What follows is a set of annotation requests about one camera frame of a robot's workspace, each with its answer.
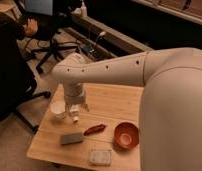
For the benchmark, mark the white spray bottle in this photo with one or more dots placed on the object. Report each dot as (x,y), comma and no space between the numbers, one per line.
(83,9)

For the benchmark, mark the power strip with cables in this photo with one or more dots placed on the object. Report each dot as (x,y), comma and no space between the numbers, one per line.
(92,50)

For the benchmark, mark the wooden table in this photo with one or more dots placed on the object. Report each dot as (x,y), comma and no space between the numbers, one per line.
(108,104)

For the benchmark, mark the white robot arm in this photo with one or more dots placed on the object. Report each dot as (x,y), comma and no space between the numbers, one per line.
(170,113)

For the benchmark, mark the black office chair near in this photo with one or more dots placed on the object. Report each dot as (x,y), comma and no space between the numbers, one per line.
(17,80)

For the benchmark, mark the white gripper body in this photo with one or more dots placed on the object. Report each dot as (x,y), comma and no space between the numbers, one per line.
(74,103)

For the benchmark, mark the grey sponge block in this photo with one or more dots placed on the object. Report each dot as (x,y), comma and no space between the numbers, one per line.
(100,157)

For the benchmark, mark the white paper cup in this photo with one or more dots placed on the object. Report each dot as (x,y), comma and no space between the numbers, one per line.
(57,108)

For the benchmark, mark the black office chair far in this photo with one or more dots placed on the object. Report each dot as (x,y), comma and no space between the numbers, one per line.
(51,15)

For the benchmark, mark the black office chair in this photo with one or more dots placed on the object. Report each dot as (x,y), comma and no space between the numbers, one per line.
(17,80)
(51,15)

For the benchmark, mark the red bowl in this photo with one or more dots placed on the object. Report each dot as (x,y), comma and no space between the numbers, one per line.
(126,135)

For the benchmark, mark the person's hand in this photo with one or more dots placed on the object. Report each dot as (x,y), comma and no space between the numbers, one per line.
(31,27)

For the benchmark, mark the cleaver with red handle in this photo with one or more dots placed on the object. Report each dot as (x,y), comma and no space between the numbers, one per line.
(78,137)

